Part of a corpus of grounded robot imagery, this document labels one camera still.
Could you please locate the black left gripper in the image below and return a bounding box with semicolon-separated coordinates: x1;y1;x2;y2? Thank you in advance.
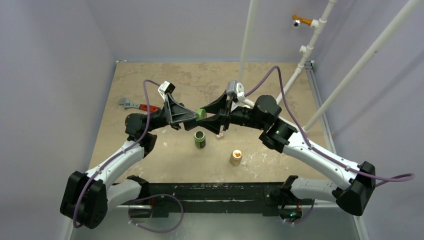
146;93;201;132

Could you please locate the green bottle cap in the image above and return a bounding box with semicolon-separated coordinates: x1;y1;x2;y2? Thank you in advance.
196;108;207;121

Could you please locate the green pill bottle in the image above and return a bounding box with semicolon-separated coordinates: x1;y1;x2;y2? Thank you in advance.
194;130;206;149

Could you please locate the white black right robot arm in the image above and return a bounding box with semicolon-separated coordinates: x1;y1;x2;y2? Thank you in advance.
188;93;376;216

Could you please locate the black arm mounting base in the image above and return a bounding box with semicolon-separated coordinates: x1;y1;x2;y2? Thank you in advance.
123;182;313;219

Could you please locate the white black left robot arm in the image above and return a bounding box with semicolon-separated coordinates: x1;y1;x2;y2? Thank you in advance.
59;93;199;229

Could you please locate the amber pill bottle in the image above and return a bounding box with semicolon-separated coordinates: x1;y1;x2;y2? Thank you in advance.
229;149;243;167

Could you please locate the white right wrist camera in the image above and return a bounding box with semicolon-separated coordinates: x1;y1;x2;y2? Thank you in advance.
226;80;246;104

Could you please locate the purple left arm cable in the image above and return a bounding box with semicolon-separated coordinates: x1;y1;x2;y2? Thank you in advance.
72;79;184;233

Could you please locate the red handled adjustable wrench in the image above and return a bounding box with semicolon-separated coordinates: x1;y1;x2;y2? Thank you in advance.
118;97;161;113

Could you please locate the white PVC pipe frame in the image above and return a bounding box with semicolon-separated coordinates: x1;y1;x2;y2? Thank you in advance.
252;0;424;136

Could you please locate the aluminium extrusion frame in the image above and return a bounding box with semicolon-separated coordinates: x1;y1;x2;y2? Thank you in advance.
61;60;370;240

